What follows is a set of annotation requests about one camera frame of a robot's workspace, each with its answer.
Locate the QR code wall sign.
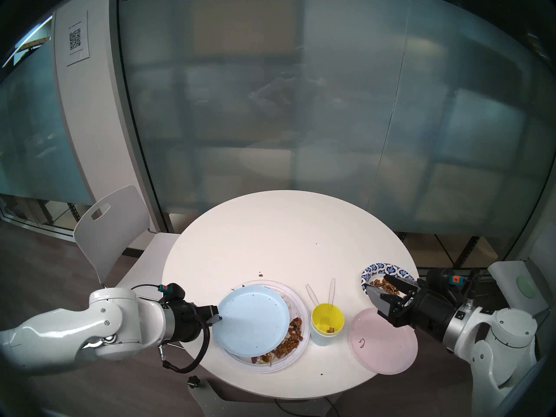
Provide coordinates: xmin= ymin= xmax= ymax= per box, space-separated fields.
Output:
xmin=66 ymin=10 xmax=91 ymax=67

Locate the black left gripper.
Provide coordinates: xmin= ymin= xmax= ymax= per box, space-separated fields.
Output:
xmin=163 ymin=301 xmax=223 ymax=344

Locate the brown food scraps heap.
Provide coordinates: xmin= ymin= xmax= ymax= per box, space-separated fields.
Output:
xmin=250 ymin=290 xmax=305 ymax=365

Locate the black cable under table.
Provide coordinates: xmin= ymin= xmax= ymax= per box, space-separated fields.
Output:
xmin=274 ymin=397 xmax=340 ymax=417

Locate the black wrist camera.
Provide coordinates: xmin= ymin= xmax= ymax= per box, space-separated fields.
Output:
xmin=157 ymin=283 xmax=187 ymax=304
xmin=428 ymin=268 xmax=462 ymax=291

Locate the pink plate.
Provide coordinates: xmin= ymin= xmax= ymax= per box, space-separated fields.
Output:
xmin=349 ymin=308 xmax=419 ymax=376

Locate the white chair with green pad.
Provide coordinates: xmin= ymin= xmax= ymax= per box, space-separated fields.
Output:
xmin=487 ymin=260 xmax=549 ymax=318

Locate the green round seat pad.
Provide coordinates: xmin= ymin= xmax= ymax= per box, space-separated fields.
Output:
xmin=516 ymin=275 xmax=539 ymax=299

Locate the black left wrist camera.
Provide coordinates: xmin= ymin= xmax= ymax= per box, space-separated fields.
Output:
xmin=157 ymin=283 xmax=187 ymax=304

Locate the light blue plastic cup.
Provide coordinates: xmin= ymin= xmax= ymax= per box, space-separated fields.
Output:
xmin=312 ymin=323 xmax=344 ymax=347

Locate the white chair with handle hole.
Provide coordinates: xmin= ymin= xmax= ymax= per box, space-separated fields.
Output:
xmin=73 ymin=185 xmax=181 ymax=291

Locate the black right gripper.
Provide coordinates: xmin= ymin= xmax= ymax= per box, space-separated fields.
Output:
xmin=367 ymin=277 xmax=457 ymax=339

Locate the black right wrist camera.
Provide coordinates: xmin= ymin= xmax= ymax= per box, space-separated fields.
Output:
xmin=428 ymin=268 xmax=462 ymax=291

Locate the white table base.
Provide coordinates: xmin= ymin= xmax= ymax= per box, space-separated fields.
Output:
xmin=188 ymin=377 xmax=344 ymax=417

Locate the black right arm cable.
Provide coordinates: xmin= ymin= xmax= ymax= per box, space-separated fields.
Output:
xmin=460 ymin=271 xmax=483 ymax=311

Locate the blue patterned paper bowl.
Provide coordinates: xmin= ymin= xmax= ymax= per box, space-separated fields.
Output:
xmin=361 ymin=262 xmax=416 ymax=298

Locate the black left arm hose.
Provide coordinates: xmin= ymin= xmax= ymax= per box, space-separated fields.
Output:
xmin=159 ymin=310 xmax=212 ymax=374

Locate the yellow plastic cup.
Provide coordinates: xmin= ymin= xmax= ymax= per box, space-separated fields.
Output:
xmin=311 ymin=303 xmax=345 ymax=336

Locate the light blue plate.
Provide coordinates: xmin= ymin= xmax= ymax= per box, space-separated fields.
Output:
xmin=217 ymin=286 xmax=291 ymax=357

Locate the perforated metal shelf bracket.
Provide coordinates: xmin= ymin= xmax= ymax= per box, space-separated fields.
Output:
xmin=452 ymin=236 xmax=481 ymax=267

